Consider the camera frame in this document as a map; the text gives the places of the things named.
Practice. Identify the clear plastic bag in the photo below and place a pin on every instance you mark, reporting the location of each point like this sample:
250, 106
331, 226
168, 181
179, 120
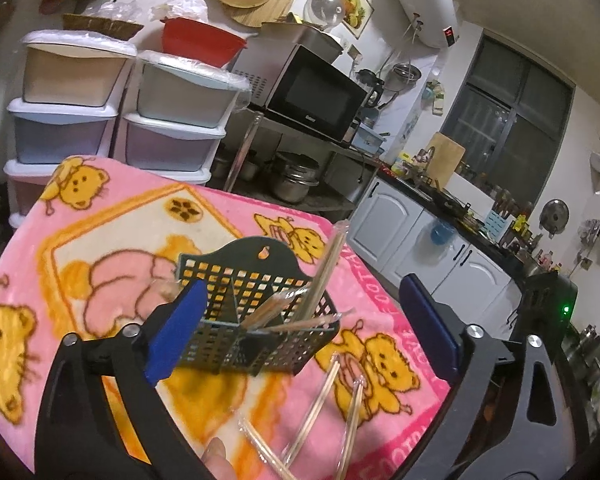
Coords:
112, 10
180, 5

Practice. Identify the glass dome lid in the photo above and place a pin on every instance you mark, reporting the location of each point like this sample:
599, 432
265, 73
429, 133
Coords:
325, 7

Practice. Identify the black blender jug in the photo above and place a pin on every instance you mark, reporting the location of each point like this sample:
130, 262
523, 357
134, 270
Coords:
370, 87

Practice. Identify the steel shelf rack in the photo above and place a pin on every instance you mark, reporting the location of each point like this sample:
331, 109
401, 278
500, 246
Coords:
290, 132

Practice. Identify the large steel pot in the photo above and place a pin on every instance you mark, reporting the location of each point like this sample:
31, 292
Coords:
295, 177

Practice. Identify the beige storage bin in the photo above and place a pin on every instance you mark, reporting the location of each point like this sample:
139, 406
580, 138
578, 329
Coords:
70, 77

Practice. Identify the pink printed bear blanket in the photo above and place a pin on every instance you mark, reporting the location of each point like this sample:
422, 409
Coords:
130, 210

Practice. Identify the red plastic basin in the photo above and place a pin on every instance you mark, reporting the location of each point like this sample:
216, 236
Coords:
200, 42

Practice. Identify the hanging steel pot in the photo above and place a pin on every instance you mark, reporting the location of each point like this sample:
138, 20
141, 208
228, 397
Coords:
407, 75

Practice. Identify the person's left hand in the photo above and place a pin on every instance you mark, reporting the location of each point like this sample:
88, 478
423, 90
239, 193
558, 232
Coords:
217, 457

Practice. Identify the blue knife block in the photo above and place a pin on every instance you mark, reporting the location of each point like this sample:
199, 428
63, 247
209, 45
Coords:
497, 225

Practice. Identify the white kitchen cabinet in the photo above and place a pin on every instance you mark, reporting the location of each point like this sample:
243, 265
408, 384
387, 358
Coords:
395, 225

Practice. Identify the pink storage bin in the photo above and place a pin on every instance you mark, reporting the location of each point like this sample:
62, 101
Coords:
22, 190

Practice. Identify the pale green storage bin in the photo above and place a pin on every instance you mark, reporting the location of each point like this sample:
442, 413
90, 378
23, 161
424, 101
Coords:
180, 95

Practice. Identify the green and white wall pouch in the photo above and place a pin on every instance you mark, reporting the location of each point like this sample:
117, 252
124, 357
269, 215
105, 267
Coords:
436, 97

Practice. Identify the bamboo chopstick pair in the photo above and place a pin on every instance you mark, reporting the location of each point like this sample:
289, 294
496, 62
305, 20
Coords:
330, 260
275, 305
305, 322

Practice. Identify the lilac storage bin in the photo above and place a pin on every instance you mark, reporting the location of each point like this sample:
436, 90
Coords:
165, 147

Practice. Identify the blue storage bin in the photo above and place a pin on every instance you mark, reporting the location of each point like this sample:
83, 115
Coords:
55, 135

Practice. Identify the hanging steel lid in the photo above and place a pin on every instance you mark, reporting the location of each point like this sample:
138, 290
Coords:
554, 217

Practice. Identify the steel faucet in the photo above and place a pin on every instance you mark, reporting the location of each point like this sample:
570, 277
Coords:
428, 157

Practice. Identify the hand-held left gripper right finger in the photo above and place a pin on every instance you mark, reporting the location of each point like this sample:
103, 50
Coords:
425, 330

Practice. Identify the black kitchen countertop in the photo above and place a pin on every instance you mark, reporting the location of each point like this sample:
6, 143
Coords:
475, 237

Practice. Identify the black microwave oven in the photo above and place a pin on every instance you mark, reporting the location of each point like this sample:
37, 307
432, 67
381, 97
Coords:
315, 95

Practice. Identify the dark framed window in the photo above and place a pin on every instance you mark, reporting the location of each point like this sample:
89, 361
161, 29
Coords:
510, 115

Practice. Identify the small steel kettle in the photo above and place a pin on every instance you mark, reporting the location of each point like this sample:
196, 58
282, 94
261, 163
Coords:
249, 170

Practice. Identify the black frying pan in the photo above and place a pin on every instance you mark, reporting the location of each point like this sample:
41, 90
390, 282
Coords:
452, 202

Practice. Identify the pale blue plastic box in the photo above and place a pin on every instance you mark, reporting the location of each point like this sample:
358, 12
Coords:
370, 139

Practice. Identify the blue plastic bag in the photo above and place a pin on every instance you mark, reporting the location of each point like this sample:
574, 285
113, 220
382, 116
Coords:
441, 232

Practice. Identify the row of spice bottles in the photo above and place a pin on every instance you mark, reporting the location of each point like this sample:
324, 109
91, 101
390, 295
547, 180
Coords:
505, 200

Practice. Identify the wooden cutting board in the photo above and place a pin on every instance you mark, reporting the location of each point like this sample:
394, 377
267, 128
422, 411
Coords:
447, 157

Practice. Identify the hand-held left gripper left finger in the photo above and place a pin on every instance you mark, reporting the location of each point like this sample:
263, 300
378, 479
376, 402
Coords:
175, 335

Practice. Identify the brown wicker basket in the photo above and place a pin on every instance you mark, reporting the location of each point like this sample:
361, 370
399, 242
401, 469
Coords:
102, 25

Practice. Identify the pile of chopsticks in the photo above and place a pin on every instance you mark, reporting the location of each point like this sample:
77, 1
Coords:
312, 410

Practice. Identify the green plastic utensil basket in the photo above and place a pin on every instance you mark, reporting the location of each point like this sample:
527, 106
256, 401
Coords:
280, 355

